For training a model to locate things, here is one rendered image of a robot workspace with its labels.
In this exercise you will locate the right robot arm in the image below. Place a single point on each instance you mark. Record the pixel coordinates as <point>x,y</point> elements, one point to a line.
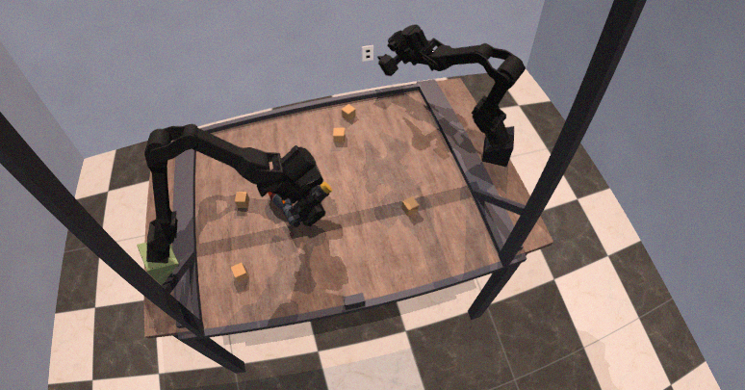
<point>444,57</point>

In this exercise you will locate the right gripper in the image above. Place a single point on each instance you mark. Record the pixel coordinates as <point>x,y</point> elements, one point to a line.
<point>389,64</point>

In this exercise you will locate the small tan block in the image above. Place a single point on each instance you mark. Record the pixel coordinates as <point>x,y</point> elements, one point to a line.
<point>410,206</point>
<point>240,272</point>
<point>348,112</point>
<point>242,200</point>
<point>339,135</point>

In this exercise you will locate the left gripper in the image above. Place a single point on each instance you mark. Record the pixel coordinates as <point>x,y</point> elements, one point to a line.
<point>312,211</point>

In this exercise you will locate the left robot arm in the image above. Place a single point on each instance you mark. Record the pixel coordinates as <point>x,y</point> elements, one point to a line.
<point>251,163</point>

